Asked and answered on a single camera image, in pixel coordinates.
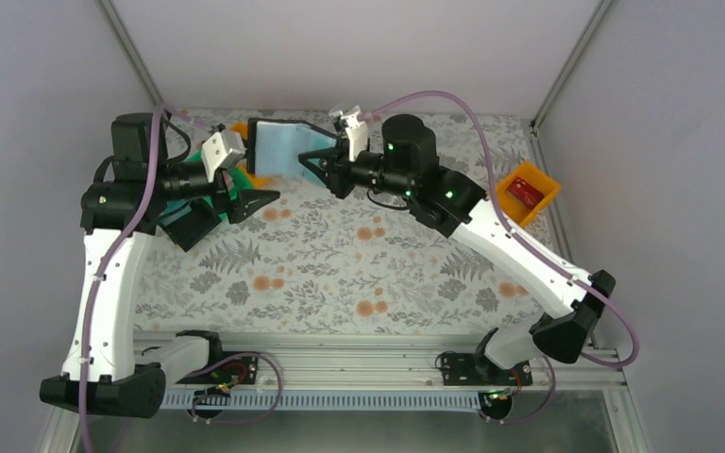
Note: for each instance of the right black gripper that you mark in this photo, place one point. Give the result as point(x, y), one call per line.
point(338, 174)

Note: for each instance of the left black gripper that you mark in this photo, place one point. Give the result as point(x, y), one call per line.
point(222, 192)

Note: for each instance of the black card holder wallet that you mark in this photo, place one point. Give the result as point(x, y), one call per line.
point(274, 146)

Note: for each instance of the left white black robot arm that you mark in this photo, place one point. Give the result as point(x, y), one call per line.
point(137, 191)

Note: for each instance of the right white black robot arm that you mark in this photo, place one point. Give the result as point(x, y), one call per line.
point(459, 208)

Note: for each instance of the teal card in black bin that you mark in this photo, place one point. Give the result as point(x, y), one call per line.
point(172, 214)

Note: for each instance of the red card in bin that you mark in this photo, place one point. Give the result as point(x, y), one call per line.
point(525, 193)

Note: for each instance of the orange bin back left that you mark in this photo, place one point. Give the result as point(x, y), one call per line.
point(244, 134)

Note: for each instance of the orange bin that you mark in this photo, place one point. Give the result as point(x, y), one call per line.
point(540, 180)
point(244, 134)

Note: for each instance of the green bin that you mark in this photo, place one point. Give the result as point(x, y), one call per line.
point(237, 177)

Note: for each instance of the black bin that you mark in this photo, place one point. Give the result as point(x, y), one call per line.
point(190, 229)

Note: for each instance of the floral patterned table mat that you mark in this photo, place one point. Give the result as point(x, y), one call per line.
point(313, 263)

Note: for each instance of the orange bin right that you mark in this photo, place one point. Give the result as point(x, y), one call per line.
point(540, 180)

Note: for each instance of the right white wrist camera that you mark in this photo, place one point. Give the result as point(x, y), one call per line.
point(352, 127)

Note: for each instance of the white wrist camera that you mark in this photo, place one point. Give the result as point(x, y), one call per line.
point(352, 127)
point(222, 150)

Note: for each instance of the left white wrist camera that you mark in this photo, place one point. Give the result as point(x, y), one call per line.
point(222, 150)

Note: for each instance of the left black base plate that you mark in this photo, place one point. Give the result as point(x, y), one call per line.
point(234, 368)

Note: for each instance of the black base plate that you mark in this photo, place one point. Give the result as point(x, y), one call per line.
point(234, 368)
point(463, 369)

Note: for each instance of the aluminium rail frame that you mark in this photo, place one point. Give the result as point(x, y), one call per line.
point(581, 407)

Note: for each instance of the grey slotted cable duct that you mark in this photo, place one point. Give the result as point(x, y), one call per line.
point(291, 400)

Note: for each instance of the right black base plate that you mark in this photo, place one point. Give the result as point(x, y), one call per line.
point(463, 369)

